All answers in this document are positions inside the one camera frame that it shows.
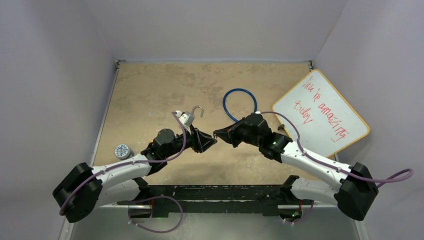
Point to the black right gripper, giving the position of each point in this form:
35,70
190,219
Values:
229,134

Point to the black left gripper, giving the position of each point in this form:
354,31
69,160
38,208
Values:
199,141

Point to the round blue patterned tin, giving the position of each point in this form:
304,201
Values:
123,152

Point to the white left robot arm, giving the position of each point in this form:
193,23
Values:
86,188

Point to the blue cable lock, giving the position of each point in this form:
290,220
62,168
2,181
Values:
237,101

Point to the yellow framed whiteboard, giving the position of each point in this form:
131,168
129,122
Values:
314,110

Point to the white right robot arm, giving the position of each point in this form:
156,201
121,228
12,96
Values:
350,188

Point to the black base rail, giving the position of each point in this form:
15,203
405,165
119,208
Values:
269,200

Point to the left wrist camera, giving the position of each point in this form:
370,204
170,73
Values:
186,119

